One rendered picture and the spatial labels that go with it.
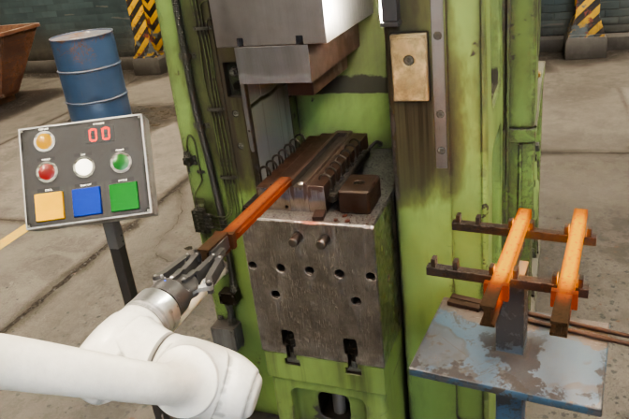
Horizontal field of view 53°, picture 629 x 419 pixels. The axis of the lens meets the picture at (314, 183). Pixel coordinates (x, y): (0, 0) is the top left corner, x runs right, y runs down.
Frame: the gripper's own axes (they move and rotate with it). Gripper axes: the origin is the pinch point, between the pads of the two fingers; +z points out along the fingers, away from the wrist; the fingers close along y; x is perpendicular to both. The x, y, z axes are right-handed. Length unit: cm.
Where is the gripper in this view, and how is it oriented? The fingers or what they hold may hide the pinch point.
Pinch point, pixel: (215, 249)
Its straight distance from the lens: 131.3
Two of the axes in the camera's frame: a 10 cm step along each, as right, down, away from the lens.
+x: -1.1, -9.1, -4.0
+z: 3.4, -4.1, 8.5
